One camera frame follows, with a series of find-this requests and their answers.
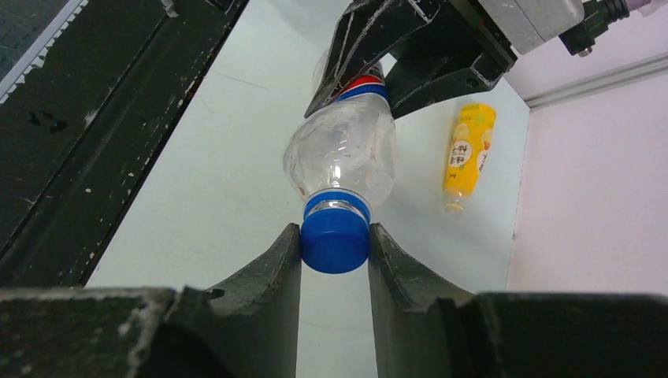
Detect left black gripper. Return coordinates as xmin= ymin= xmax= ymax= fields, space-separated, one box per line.
xmin=304 ymin=0 xmax=518 ymax=119

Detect grey slotted cable duct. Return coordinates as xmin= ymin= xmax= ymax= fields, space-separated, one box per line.
xmin=1 ymin=0 xmax=87 ymax=103

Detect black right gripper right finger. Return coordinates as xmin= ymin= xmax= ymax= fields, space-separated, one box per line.
xmin=369 ymin=224 xmax=667 ymax=377

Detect Pepsi bottle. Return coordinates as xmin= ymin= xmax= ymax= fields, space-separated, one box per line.
xmin=283 ymin=63 xmax=398 ymax=211

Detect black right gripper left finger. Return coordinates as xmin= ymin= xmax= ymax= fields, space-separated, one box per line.
xmin=1 ymin=224 xmax=301 ymax=377

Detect blue bottle cap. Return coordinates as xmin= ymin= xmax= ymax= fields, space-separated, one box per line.
xmin=300 ymin=209 xmax=369 ymax=274

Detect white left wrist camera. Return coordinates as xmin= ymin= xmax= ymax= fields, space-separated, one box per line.
xmin=479 ymin=0 xmax=585 ymax=55

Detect yellow juice bottle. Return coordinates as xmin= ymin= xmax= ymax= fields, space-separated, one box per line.
xmin=442 ymin=103 xmax=496 ymax=215

